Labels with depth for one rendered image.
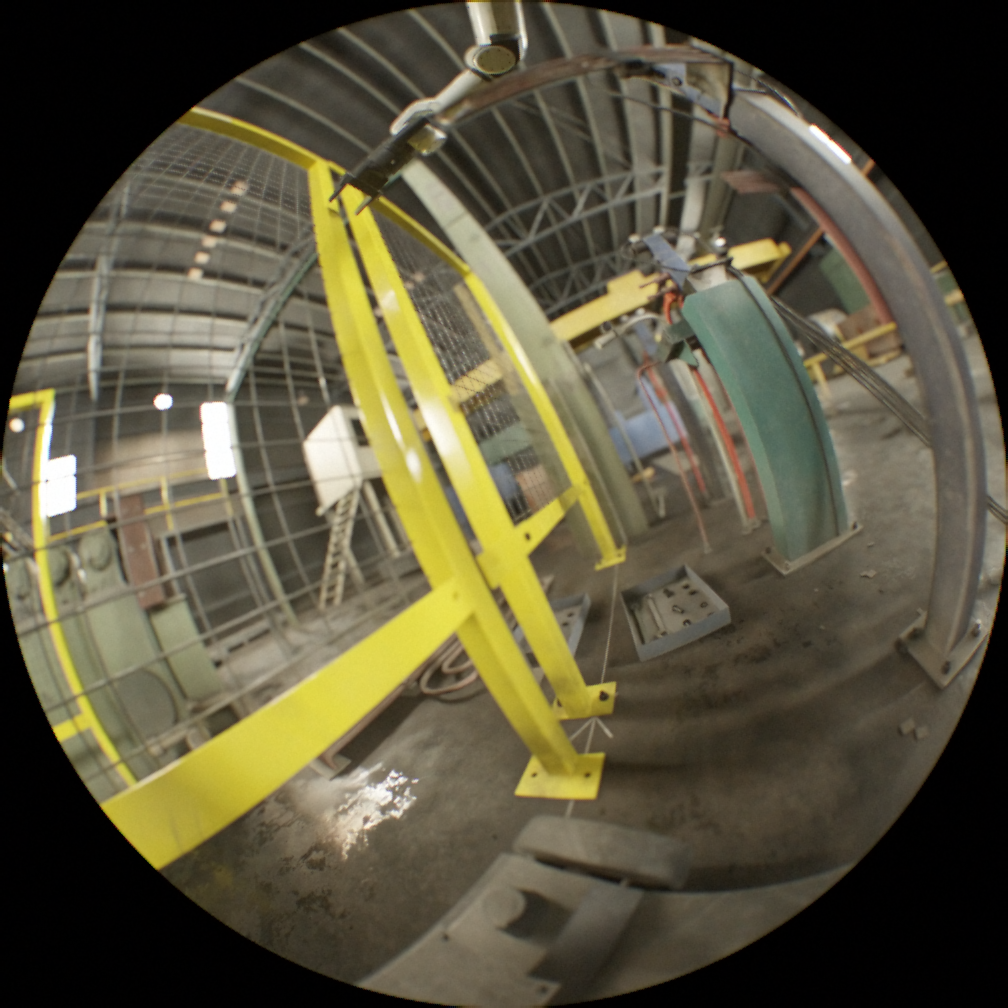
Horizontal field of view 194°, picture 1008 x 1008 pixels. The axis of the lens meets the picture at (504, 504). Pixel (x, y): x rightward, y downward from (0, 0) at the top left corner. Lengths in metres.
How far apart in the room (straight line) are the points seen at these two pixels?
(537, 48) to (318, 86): 5.62
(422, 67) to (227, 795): 11.30
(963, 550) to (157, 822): 0.80
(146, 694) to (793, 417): 2.69
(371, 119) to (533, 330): 9.95
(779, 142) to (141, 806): 0.85
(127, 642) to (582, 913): 1.96
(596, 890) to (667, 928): 0.08
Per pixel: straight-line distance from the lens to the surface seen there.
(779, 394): 0.91
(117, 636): 2.01
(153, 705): 1.96
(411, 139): 0.86
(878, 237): 0.53
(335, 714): 0.26
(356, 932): 0.69
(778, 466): 0.89
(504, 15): 0.84
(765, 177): 0.59
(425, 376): 0.58
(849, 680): 0.66
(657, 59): 0.53
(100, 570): 2.13
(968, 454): 0.54
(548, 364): 1.82
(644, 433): 6.13
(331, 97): 10.82
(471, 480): 0.51
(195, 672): 1.96
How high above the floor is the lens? 0.50
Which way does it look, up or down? level
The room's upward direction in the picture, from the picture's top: 25 degrees counter-clockwise
